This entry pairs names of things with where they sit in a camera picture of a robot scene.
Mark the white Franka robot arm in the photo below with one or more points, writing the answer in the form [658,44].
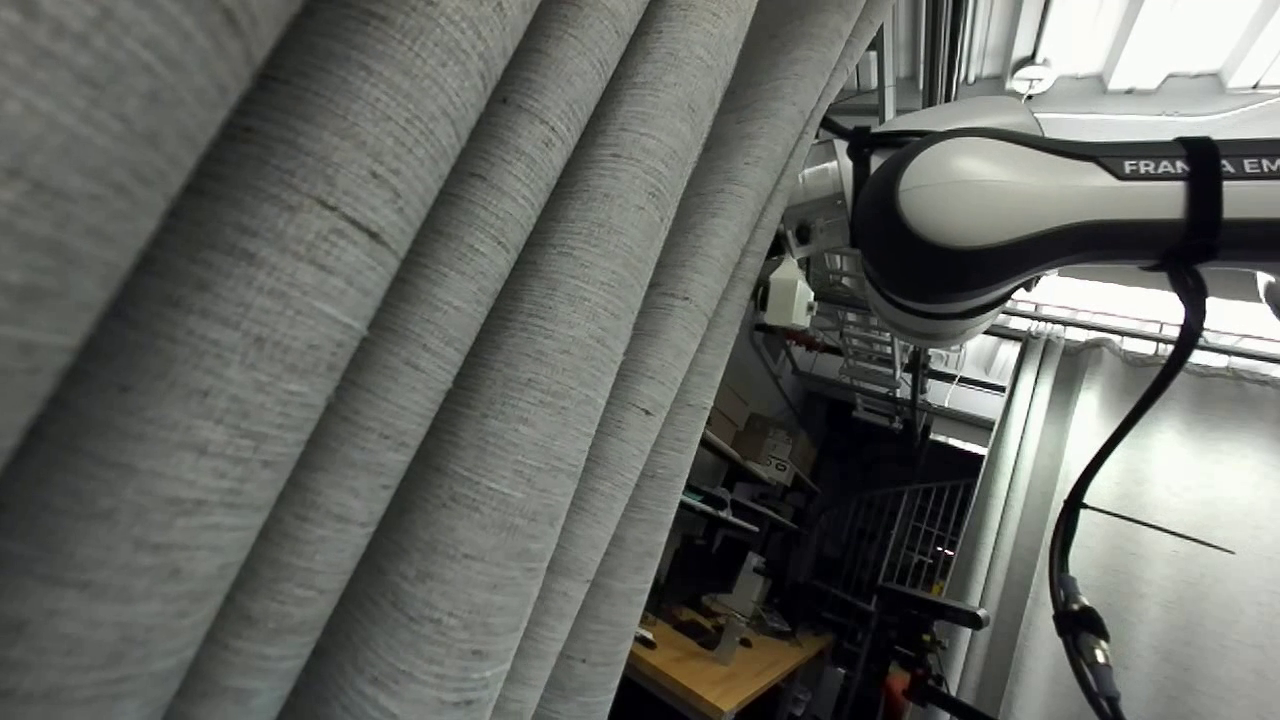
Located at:
[1015,202]

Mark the light wooden workbench top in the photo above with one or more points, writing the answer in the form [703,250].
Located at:
[722,680]

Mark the white round ceiling fixture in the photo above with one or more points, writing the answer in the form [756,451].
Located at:
[1028,79]

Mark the grey metal post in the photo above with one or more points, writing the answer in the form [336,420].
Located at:
[942,52]

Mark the grey woven fabric curtain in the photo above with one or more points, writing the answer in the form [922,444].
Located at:
[402,373]

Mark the black clamp bar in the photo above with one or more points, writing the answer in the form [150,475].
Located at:
[942,609]

